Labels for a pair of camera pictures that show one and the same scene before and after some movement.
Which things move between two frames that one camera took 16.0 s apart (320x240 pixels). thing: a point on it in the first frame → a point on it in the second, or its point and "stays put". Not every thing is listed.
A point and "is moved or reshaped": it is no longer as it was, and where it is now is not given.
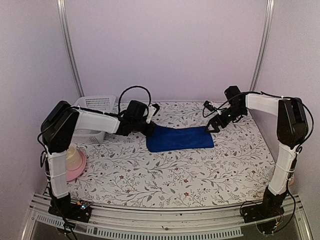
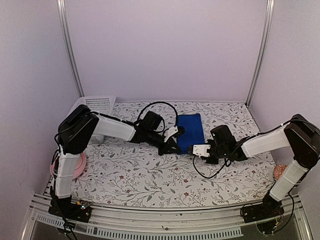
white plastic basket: x=108 y=104 stays put
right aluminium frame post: x=263 y=45 stays put
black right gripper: x=215 y=124 → x=212 y=161
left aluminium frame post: x=61 y=6 stays put
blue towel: x=160 y=138 is moved or reshaped
